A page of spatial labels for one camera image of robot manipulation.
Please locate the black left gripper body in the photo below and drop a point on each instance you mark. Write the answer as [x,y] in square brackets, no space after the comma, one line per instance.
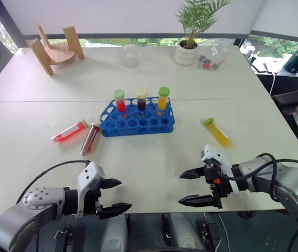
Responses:
[92,200]

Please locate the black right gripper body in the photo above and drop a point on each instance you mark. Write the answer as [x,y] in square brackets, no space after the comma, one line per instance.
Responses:
[217,185]

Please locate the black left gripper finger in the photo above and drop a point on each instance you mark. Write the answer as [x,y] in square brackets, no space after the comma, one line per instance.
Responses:
[111,183]
[115,208]

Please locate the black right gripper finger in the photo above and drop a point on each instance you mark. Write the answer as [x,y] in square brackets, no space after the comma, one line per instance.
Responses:
[192,173]
[196,200]

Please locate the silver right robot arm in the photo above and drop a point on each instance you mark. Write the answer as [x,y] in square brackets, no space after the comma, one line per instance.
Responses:
[288,183]

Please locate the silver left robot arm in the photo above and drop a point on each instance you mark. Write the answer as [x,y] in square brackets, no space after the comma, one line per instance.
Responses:
[20,218]

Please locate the orange liquid tube green cap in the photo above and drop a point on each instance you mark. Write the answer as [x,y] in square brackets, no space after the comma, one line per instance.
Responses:
[163,99]
[218,132]

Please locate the dark red tube cream cap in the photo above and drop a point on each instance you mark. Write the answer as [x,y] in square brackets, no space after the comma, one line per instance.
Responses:
[90,137]

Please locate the red liquid tube green cap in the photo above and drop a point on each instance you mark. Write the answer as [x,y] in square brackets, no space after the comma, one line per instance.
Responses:
[69,131]
[120,101]

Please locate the blue test tube rack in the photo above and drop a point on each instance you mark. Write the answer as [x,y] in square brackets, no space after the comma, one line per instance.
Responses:
[138,120]

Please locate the dark purple tube cream cap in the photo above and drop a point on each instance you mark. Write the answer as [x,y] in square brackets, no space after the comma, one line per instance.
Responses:
[141,99]

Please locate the dark rounded robot leg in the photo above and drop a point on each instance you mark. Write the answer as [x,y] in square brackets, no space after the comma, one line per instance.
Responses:
[183,232]
[104,233]

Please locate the black chair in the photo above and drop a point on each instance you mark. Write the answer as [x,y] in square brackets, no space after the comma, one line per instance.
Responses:
[288,102]

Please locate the clear plastic bottle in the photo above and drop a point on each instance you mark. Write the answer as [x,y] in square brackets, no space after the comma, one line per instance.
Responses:
[213,57]

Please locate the white plant pot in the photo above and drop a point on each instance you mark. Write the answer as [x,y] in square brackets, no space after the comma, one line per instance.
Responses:
[186,53]

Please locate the clear glass bowl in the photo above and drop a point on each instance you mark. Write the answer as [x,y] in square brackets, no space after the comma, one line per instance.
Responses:
[130,55]

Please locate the white paper cup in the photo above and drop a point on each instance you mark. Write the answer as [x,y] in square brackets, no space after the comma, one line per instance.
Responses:
[249,52]

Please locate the wooden stand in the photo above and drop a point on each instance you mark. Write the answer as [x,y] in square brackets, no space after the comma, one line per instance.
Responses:
[57,52]

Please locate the green palm plant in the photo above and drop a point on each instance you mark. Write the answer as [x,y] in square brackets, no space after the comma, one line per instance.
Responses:
[198,15]

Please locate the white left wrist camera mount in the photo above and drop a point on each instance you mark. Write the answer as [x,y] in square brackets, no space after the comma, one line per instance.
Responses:
[87,181]

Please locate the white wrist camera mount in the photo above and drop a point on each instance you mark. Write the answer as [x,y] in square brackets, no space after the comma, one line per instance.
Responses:
[87,181]
[217,158]

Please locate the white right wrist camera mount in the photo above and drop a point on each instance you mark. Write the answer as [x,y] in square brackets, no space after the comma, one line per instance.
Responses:
[217,158]

